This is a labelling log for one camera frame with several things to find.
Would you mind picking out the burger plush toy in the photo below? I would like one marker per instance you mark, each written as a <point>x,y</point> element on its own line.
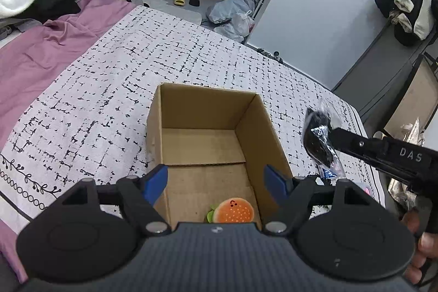
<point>232,211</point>

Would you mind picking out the black slipper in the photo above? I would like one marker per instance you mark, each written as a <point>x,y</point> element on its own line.
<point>194,0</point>

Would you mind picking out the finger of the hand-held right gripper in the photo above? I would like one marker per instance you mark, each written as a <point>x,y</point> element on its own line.
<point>356,143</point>

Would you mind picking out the small pink toy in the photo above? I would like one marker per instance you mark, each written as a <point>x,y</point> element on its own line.
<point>365,190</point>

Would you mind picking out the person's right hand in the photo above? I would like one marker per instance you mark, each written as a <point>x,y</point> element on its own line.
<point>426,245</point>

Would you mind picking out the brown board black frame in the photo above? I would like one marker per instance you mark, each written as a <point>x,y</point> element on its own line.
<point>417,93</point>

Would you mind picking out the white black printed blanket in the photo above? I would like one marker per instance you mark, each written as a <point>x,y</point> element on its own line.
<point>171,49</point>

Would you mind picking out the grey clothing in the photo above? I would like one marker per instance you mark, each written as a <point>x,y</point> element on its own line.
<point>17,28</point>

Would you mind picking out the blue printed packet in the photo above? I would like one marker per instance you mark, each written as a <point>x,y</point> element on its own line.
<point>331,174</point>

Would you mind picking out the large grey plastic bag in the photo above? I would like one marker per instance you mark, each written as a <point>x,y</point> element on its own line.
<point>229,8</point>

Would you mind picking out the white plastic bag red contents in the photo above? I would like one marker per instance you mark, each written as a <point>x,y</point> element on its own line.
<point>245,23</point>

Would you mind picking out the cardboard box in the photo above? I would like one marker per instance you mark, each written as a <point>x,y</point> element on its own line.
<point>202,148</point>

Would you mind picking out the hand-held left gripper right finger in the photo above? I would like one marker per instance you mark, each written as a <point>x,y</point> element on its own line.
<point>275,183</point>

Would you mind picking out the black cloth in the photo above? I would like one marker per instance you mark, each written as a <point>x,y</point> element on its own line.
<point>316,145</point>

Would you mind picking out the yellow slipper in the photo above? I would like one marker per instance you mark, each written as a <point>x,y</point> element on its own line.
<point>179,0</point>

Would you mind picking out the white floor mat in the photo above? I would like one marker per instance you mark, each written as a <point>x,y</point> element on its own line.
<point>171,9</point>

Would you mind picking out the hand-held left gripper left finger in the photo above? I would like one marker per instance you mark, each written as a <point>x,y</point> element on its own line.
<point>156,183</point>

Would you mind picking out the purple bed sheet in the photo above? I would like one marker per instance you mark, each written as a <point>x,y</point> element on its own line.
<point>41,52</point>

